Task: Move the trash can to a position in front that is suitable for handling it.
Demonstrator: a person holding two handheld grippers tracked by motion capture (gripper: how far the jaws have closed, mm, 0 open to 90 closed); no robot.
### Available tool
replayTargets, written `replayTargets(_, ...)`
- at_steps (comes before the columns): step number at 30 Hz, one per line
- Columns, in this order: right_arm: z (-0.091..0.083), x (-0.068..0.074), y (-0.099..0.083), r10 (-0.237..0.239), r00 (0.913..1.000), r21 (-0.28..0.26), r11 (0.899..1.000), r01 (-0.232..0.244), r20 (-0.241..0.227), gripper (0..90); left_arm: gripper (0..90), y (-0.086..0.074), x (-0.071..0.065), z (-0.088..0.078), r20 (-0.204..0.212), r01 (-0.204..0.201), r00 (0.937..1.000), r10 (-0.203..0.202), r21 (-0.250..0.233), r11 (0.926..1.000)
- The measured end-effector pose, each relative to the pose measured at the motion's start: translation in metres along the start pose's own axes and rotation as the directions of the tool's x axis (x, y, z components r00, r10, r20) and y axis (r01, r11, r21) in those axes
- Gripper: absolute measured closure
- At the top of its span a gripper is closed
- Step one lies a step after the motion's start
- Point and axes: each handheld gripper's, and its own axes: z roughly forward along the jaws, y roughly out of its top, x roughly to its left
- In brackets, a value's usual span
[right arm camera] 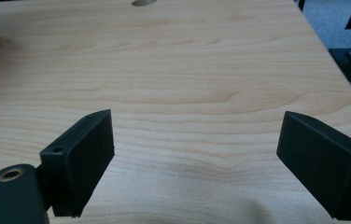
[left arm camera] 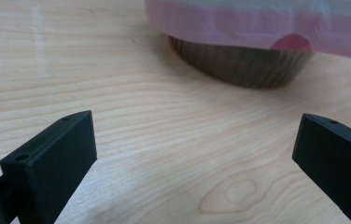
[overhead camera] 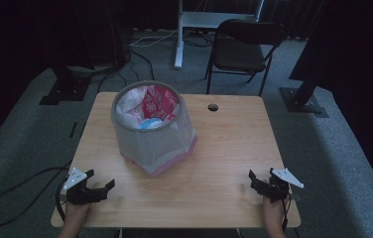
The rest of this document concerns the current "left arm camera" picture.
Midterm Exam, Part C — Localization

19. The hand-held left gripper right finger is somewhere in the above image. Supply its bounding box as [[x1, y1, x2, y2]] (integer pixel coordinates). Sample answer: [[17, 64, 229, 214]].
[[292, 113, 351, 224]]

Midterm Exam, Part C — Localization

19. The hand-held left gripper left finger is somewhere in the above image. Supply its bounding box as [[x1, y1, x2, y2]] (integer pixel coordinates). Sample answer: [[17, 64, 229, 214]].
[[0, 110, 98, 224]]

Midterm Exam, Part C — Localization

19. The brown ribbed trash bin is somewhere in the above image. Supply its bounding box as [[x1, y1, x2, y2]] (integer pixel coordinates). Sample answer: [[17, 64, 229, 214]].
[[168, 35, 315, 90]]

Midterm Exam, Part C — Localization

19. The pink and white plastic bag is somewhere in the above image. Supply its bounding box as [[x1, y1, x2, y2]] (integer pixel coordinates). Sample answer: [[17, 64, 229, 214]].
[[144, 0, 351, 62]]

